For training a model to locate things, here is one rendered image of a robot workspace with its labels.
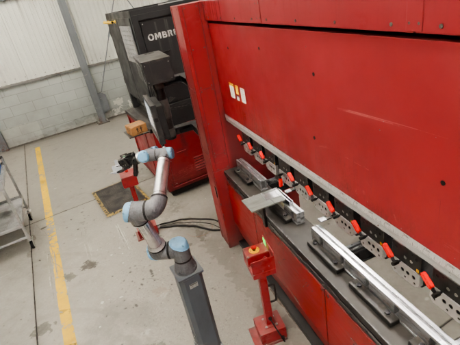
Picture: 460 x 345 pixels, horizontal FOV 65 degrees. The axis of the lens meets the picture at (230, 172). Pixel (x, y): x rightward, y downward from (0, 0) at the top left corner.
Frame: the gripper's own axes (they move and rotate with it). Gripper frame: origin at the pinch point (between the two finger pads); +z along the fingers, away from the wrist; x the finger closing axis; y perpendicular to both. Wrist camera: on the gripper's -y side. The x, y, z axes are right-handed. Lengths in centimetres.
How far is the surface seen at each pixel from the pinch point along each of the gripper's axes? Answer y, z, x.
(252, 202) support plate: -59, -78, 9
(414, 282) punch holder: -35, -145, 113
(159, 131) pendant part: -21, -15, -74
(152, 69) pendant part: 26, -32, -88
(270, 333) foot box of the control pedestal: -138, -57, 61
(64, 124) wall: -145, 356, -551
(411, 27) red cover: 59, -163, 90
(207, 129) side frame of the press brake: -37, -53, -75
